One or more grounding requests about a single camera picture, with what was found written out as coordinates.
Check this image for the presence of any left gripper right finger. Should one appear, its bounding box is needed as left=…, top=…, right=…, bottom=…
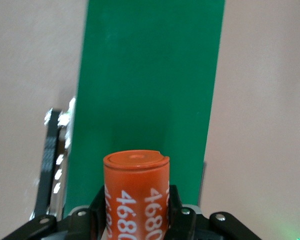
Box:
left=164, top=184, right=199, bottom=240

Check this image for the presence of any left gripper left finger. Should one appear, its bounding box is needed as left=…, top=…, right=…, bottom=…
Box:
left=62, top=185, right=107, bottom=240

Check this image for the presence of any orange cylinder printed 4680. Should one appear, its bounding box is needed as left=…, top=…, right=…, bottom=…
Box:
left=102, top=149, right=171, bottom=240

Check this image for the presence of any green conveyor belt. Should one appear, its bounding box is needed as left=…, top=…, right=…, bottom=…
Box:
left=29, top=0, right=226, bottom=222

